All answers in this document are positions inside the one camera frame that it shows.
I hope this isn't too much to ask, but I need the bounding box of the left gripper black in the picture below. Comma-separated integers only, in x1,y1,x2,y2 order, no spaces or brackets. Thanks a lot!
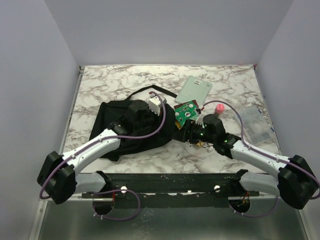
134,106,169,134

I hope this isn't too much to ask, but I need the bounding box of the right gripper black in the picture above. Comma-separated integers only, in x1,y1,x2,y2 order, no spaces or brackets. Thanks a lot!
171,118,216,145

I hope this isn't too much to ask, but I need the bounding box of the black student backpack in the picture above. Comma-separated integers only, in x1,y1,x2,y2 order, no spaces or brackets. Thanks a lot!
89,85,178,162

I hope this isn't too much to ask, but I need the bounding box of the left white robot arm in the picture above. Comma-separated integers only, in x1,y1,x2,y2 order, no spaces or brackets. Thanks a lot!
37,97,166,204

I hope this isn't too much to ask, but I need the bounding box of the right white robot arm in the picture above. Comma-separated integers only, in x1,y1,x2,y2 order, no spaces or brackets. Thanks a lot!
183,114,319,210

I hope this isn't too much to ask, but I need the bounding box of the yellow cover book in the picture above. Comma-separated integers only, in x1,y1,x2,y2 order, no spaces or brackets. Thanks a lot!
172,119,206,147

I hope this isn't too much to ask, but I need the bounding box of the pink cap glue bottle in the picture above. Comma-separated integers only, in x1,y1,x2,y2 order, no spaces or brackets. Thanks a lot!
214,103,225,116

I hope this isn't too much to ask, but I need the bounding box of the clear plastic pencil case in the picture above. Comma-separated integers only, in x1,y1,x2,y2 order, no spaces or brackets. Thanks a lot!
238,106,273,146

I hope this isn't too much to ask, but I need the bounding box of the pale green notebook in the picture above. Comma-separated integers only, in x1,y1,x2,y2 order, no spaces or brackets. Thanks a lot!
174,76,212,106

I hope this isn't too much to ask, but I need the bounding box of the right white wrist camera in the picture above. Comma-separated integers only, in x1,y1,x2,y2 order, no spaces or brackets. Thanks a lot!
194,105,205,125

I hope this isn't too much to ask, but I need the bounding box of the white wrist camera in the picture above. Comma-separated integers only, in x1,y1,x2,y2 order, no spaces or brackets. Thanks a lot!
147,96,163,116
194,105,205,125

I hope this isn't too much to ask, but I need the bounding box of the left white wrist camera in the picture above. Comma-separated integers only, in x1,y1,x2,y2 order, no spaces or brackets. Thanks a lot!
147,96,163,116

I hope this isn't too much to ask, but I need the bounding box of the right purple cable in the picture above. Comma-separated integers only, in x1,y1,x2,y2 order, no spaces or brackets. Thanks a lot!
199,99,320,201

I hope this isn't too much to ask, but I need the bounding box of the purple cable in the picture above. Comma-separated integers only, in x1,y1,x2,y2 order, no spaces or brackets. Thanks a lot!
39,91,167,201
199,99,320,201

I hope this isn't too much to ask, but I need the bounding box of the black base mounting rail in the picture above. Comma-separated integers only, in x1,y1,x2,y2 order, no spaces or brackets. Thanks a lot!
82,170,259,210

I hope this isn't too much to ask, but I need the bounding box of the aluminium table edge rail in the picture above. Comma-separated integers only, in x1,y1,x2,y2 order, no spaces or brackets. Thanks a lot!
58,66,85,154

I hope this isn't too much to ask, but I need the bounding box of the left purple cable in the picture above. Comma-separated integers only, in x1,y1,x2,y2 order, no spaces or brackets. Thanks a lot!
39,91,167,201

